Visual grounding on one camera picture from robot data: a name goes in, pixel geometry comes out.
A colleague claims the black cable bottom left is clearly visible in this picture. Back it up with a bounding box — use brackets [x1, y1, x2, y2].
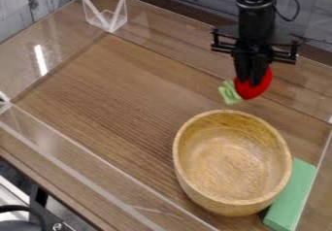
[0, 204, 47, 231]

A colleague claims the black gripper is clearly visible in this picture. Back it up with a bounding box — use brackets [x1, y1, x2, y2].
[212, 28, 302, 86]

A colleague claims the clear acrylic front wall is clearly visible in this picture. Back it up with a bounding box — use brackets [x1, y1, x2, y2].
[0, 92, 219, 231]

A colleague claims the wooden bowl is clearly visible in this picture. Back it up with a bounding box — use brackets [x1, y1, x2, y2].
[173, 110, 292, 216]

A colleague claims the red felt fruit green leaf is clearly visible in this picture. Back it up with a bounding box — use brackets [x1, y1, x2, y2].
[219, 68, 272, 105]

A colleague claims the black metal table leg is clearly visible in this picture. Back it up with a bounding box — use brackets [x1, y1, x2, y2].
[30, 184, 96, 231]

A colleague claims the green rectangular block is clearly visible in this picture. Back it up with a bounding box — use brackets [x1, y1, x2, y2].
[264, 158, 317, 231]

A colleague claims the clear acrylic corner bracket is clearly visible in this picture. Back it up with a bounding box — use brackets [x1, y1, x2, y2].
[82, 0, 128, 33]

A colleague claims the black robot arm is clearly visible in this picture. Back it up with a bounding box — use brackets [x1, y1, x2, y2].
[211, 0, 301, 86]

